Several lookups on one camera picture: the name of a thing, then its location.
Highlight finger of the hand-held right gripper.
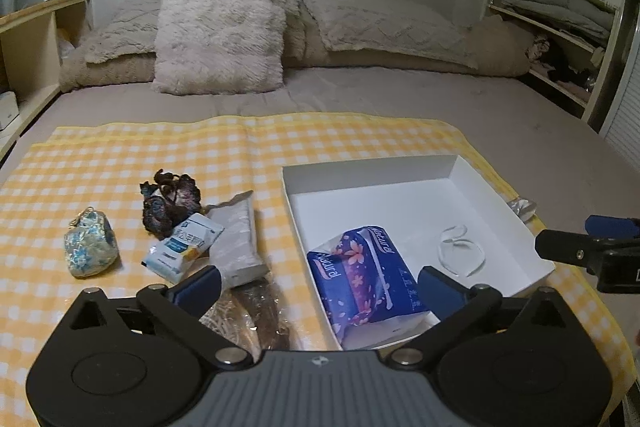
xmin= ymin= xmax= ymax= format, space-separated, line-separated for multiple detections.
xmin=586 ymin=215 xmax=640 ymax=239
xmin=534 ymin=229 xmax=608 ymax=278

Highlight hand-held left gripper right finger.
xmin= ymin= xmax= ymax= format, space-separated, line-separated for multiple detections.
xmin=387 ymin=264 xmax=596 ymax=365

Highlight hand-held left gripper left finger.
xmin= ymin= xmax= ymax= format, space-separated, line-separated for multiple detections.
xmin=52 ymin=266 xmax=261 ymax=365

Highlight white and blue sachet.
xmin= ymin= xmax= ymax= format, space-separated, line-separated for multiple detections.
xmin=141 ymin=213 xmax=225 ymax=284

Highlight long grey packet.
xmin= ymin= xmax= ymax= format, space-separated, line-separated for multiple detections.
xmin=202 ymin=190 xmax=268 ymax=290

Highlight clear plastic bag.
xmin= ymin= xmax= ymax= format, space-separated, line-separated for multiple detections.
xmin=200 ymin=279 xmax=292 ymax=353

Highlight dark crochet scrunchie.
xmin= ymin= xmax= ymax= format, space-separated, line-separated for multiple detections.
xmin=139 ymin=169 xmax=202 ymax=240

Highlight white cardboard box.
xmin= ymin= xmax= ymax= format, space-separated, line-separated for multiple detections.
xmin=281 ymin=154 xmax=557 ymax=352

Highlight blue and gold floral pouch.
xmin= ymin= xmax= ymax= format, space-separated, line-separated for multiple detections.
xmin=63 ymin=206 xmax=119 ymax=279

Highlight white elastic band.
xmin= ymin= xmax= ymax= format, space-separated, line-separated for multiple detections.
xmin=438 ymin=224 xmax=487 ymax=278

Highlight crumpled silvery wrapper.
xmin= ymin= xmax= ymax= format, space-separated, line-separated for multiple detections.
xmin=506 ymin=197 xmax=538 ymax=222

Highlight purple floral tissue pack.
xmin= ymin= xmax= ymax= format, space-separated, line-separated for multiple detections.
xmin=306 ymin=224 xmax=442 ymax=344

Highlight white louvred door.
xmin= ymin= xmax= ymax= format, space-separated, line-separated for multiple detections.
xmin=600 ymin=0 xmax=640 ymax=162

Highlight yellow checked cloth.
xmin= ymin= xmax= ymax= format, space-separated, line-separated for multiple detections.
xmin=0 ymin=114 xmax=638 ymax=427

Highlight dark clothes pile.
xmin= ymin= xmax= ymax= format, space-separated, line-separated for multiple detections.
xmin=525 ymin=32 xmax=601 ymax=90

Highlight grey bed sheet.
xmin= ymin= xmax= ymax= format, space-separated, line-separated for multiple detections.
xmin=0 ymin=64 xmax=608 ymax=188

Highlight beige fleece blanket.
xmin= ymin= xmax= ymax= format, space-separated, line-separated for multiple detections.
xmin=59 ymin=14 xmax=536 ymax=94

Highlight folded grey blankets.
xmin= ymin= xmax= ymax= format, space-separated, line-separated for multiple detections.
xmin=500 ymin=0 xmax=616 ymax=40

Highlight fluffy white pillow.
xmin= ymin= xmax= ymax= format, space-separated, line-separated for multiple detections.
xmin=151 ymin=0 xmax=293 ymax=96

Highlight beige textured pillow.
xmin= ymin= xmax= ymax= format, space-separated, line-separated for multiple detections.
xmin=297 ymin=0 xmax=481 ymax=70
xmin=82 ymin=0 xmax=166 ymax=68

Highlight white plastic bag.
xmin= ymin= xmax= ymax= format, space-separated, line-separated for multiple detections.
xmin=56 ymin=29 xmax=78 ymax=62

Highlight wooden bedside shelf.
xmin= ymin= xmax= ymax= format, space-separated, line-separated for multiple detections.
xmin=0 ymin=0 xmax=95 ymax=162

